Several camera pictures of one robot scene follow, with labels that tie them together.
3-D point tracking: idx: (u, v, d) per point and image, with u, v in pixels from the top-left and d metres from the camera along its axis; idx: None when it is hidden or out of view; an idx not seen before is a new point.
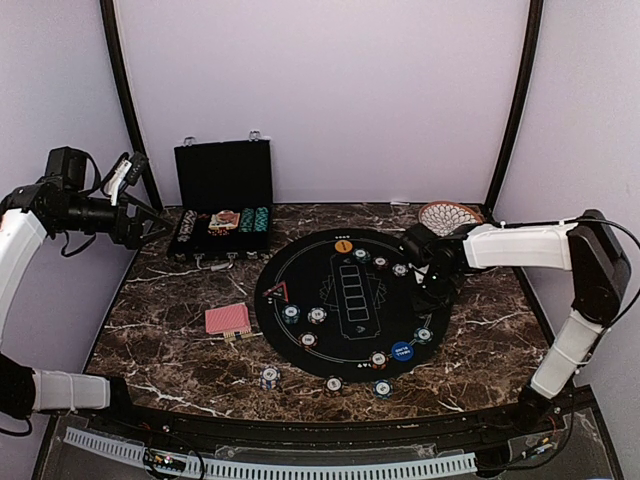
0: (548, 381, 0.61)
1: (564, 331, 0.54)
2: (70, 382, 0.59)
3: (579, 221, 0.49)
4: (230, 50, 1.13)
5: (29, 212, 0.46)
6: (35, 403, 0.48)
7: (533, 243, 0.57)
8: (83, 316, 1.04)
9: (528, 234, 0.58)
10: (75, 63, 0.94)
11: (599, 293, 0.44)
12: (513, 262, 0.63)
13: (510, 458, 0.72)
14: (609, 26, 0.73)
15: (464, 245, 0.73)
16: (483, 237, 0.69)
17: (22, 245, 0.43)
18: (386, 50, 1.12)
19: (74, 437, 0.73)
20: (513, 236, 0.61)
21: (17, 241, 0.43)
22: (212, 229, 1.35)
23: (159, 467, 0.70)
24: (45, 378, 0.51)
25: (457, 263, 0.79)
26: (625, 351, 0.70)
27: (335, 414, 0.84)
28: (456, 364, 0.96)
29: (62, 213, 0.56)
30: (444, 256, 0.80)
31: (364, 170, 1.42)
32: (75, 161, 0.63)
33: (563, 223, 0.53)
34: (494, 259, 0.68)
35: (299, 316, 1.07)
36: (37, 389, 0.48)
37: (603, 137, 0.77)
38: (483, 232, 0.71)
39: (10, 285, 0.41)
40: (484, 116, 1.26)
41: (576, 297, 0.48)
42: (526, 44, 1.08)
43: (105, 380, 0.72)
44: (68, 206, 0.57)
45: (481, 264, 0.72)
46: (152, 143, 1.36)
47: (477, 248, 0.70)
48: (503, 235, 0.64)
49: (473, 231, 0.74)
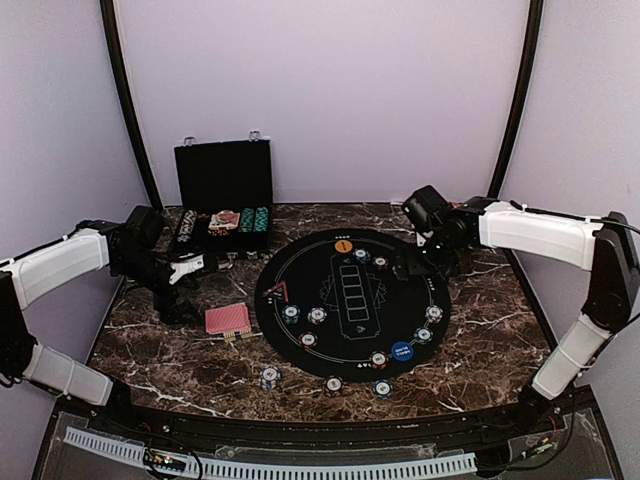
0: (551, 382, 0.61)
1: (569, 335, 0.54)
2: (73, 370, 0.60)
3: (608, 223, 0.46)
4: (230, 50, 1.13)
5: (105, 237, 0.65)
6: (24, 373, 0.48)
7: (553, 233, 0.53)
8: (79, 324, 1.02)
9: (552, 226, 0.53)
10: (75, 65, 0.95)
11: (613, 302, 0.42)
12: (526, 248, 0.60)
13: (510, 458, 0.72)
14: (610, 25, 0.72)
15: (479, 222, 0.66)
16: (501, 215, 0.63)
17: (86, 253, 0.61)
18: (386, 49, 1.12)
19: (74, 437, 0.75)
20: (536, 222, 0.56)
21: (85, 248, 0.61)
22: (211, 229, 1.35)
23: (159, 466, 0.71)
24: (47, 353, 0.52)
25: (464, 235, 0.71)
26: (625, 351, 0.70)
27: (335, 414, 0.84)
28: (456, 363, 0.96)
29: (132, 252, 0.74)
30: (455, 228, 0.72)
31: (364, 170, 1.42)
32: (154, 220, 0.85)
33: (589, 221, 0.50)
34: (505, 240, 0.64)
35: (299, 316, 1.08)
36: (33, 360, 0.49)
37: (603, 136, 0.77)
38: (501, 210, 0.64)
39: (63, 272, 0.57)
40: (484, 117, 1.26)
41: (588, 299, 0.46)
42: (526, 44, 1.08)
43: (107, 380, 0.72)
44: (136, 250, 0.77)
45: (493, 243, 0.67)
46: (153, 144, 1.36)
47: (491, 228, 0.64)
48: (525, 219, 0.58)
49: (491, 208, 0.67)
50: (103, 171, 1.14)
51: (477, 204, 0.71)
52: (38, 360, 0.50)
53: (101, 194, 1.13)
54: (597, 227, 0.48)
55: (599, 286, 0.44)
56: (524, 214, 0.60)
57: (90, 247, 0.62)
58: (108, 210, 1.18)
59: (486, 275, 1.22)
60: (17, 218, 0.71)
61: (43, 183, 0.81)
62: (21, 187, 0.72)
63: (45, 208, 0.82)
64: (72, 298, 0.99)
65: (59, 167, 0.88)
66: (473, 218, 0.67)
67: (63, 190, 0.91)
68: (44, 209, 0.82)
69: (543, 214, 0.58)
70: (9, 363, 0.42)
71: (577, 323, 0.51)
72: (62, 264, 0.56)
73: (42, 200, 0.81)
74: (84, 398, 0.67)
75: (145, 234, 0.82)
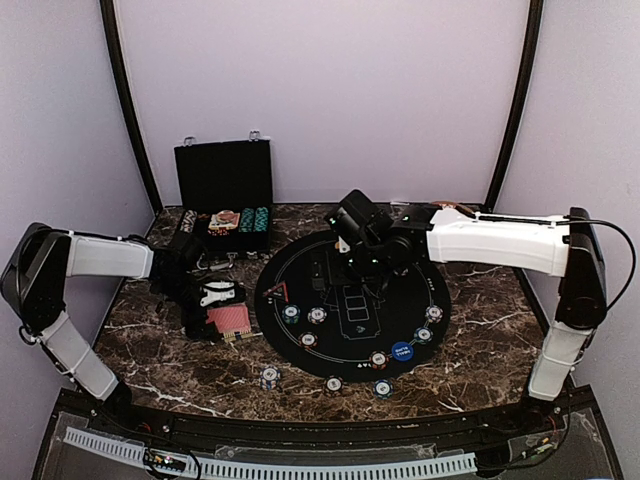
0: (538, 383, 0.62)
1: (551, 341, 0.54)
2: (85, 352, 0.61)
3: (575, 223, 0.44)
4: (230, 51, 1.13)
5: (150, 252, 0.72)
6: (44, 333, 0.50)
7: (520, 242, 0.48)
8: (81, 320, 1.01)
9: (520, 236, 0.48)
10: (76, 64, 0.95)
11: (587, 305, 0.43)
12: (485, 260, 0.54)
13: (510, 458, 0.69)
14: (610, 26, 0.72)
15: (429, 237, 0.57)
16: (454, 229, 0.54)
17: (134, 258, 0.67)
18: (386, 49, 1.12)
19: (74, 437, 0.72)
20: (502, 232, 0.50)
21: (134, 253, 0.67)
22: (211, 229, 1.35)
23: (160, 467, 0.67)
24: (70, 323, 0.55)
25: (410, 253, 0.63)
26: (625, 351, 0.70)
27: (335, 414, 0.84)
28: (456, 364, 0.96)
29: (167, 273, 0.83)
30: (400, 247, 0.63)
31: (364, 170, 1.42)
32: (195, 244, 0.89)
33: (555, 224, 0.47)
34: (461, 255, 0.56)
35: (299, 316, 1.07)
36: (58, 320, 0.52)
37: (603, 136, 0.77)
38: (452, 222, 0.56)
39: (112, 266, 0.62)
40: (483, 117, 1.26)
41: (561, 305, 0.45)
42: (526, 43, 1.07)
43: (113, 378, 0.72)
44: (177, 272, 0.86)
45: (445, 258, 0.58)
46: (152, 144, 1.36)
47: (446, 243, 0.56)
48: (486, 230, 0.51)
49: (437, 220, 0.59)
50: (103, 171, 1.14)
51: (421, 216, 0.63)
52: (61, 325, 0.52)
53: (101, 194, 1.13)
54: (564, 231, 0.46)
55: (571, 292, 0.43)
56: (478, 223, 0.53)
57: (136, 254, 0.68)
58: (109, 210, 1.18)
59: (486, 275, 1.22)
60: (17, 218, 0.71)
61: (44, 183, 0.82)
62: (21, 186, 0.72)
63: (44, 207, 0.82)
64: (83, 292, 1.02)
65: (59, 167, 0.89)
66: (420, 235, 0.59)
67: (63, 191, 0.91)
68: (44, 209, 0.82)
69: (500, 221, 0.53)
70: (39, 314, 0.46)
71: (554, 329, 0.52)
72: (113, 256, 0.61)
73: (42, 200, 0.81)
74: (87, 387, 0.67)
75: (187, 259, 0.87)
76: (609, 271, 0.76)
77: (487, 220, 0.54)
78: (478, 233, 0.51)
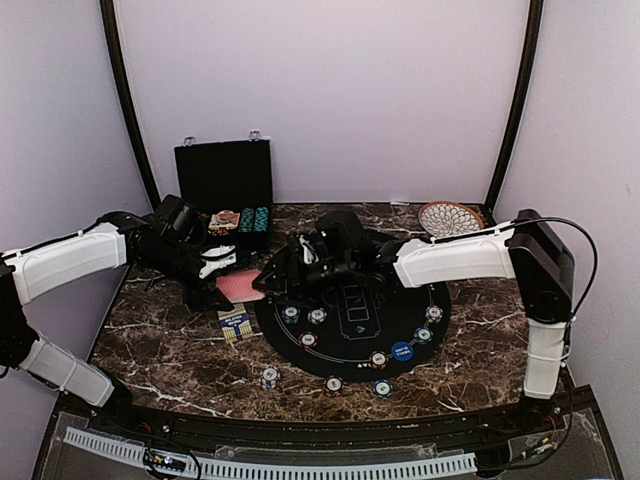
0: (533, 382, 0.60)
1: (532, 337, 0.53)
2: (74, 368, 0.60)
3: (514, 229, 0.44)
4: (230, 53, 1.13)
5: (121, 235, 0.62)
6: (21, 364, 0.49)
7: (472, 257, 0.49)
8: (60, 332, 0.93)
9: (468, 249, 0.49)
10: (75, 65, 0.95)
11: (549, 298, 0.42)
12: (451, 277, 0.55)
13: (510, 458, 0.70)
14: (610, 27, 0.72)
15: (396, 267, 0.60)
16: (413, 255, 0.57)
17: (100, 251, 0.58)
18: (386, 48, 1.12)
19: (74, 437, 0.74)
20: (451, 250, 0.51)
21: (101, 245, 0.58)
22: (212, 229, 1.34)
23: (159, 466, 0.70)
24: (50, 346, 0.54)
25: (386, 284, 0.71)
26: (626, 353, 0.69)
27: (335, 414, 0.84)
28: (456, 364, 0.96)
29: (154, 253, 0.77)
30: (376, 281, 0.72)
31: (363, 170, 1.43)
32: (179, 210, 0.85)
33: (499, 231, 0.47)
34: (429, 276, 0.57)
35: (299, 316, 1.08)
36: (31, 353, 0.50)
37: (603, 135, 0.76)
38: (412, 248, 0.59)
39: (77, 268, 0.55)
40: (484, 116, 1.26)
41: (525, 303, 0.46)
42: (526, 43, 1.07)
43: (108, 382, 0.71)
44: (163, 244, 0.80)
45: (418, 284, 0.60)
46: (152, 144, 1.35)
47: (409, 269, 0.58)
48: (438, 250, 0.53)
49: (402, 250, 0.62)
50: (103, 171, 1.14)
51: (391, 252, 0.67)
52: (38, 353, 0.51)
53: (101, 194, 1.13)
54: (507, 235, 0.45)
55: (532, 289, 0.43)
56: (434, 245, 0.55)
57: (105, 245, 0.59)
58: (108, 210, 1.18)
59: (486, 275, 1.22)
60: (16, 219, 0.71)
61: (43, 184, 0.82)
62: (21, 187, 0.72)
63: (44, 208, 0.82)
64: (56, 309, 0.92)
65: (58, 167, 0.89)
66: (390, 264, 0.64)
67: (63, 192, 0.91)
68: (44, 209, 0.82)
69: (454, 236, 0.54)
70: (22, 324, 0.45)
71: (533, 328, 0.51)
72: (73, 262, 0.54)
73: (41, 201, 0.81)
74: (83, 396, 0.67)
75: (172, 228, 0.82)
76: (605, 273, 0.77)
77: (443, 239, 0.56)
78: (433, 255, 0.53)
